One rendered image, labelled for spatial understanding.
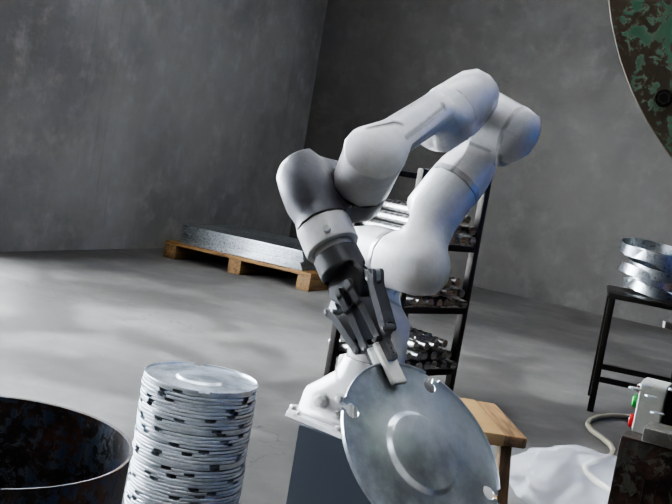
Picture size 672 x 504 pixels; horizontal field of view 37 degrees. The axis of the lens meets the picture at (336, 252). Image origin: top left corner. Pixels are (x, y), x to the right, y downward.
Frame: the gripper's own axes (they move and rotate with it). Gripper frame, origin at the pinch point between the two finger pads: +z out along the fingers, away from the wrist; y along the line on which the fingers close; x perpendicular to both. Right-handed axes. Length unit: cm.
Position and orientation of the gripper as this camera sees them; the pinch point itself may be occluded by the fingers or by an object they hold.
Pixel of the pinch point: (386, 365)
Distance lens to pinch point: 152.3
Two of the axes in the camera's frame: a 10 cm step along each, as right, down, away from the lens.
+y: 5.8, -5.6, -6.0
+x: 7.2, 0.1, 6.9
